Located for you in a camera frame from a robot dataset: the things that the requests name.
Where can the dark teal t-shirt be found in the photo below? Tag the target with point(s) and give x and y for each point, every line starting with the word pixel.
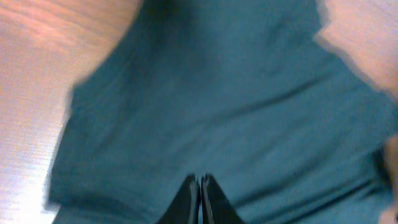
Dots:
pixel 236 89

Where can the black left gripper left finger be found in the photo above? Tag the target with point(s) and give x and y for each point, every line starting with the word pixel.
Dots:
pixel 185 206

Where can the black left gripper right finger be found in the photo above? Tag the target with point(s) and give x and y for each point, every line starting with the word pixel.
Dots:
pixel 216 208

